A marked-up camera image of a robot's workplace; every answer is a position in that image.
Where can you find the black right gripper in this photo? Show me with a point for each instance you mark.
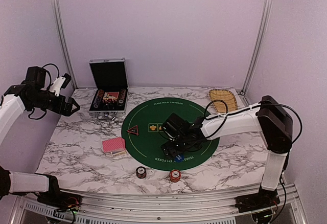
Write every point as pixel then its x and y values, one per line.
pixel 168 151

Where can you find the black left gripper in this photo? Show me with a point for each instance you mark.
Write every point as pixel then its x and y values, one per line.
pixel 66 111

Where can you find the orange-red 5 chip stack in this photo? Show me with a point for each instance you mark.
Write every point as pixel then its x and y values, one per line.
pixel 175 175

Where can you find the black triangular all-in button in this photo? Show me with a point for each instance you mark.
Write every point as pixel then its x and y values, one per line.
pixel 133 130

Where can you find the red-backed playing card deck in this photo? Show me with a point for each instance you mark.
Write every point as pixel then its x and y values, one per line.
pixel 113 145

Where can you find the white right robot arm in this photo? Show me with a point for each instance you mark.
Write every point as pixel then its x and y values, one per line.
pixel 267 117

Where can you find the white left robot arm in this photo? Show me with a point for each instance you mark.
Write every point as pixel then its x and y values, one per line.
pixel 31 94

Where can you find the blue small blind button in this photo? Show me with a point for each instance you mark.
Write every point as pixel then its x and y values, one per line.
pixel 179 158

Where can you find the green round poker mat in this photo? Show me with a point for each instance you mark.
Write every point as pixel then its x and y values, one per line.
pixel 149 117

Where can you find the dark red 100 chip stack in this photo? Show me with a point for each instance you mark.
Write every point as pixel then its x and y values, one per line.
pixel 141 172

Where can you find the aluminium poker chip case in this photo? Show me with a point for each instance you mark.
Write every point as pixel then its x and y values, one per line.
pixel 110 76

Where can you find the woven yellow bamboo tray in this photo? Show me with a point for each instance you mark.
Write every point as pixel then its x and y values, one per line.
pixel 225 95

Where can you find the blue-backed playing card deck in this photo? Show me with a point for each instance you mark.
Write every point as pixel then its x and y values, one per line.
pixel 118 153

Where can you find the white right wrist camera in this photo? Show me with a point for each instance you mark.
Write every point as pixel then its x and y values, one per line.
pixel 169 130

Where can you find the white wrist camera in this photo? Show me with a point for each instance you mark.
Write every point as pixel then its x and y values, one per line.
pixel 169 130
pixel 60 83

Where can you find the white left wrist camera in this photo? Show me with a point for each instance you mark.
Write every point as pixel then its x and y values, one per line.
pixel 60 83

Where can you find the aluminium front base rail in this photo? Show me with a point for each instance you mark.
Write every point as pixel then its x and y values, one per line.
pixel 206 207

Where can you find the left aluminium frame post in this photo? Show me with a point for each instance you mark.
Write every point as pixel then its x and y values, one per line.
pixel 62 40

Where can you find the aluminium frame post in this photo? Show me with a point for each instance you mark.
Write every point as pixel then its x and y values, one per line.
pixel 267 5
pixel 62 40

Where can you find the right aluminium frame post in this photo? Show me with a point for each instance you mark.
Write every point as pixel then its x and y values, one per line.
pixel 267 5

